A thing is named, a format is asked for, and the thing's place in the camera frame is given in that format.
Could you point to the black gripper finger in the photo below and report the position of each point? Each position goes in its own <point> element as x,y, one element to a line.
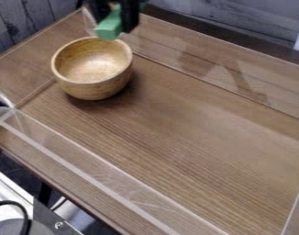
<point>129,14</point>
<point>100,9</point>

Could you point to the green rectangular block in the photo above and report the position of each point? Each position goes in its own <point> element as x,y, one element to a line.
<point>108,28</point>

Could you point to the brown wooden bowl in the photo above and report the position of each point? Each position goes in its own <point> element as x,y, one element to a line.
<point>92,67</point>

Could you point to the grey round base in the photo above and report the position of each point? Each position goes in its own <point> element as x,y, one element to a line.
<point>12,227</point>

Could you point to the clear acrylic barrier wall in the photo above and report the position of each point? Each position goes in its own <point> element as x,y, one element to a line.
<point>189,154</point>

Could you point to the grey metal bracket with screw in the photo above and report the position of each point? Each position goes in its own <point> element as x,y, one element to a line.
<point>47,223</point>

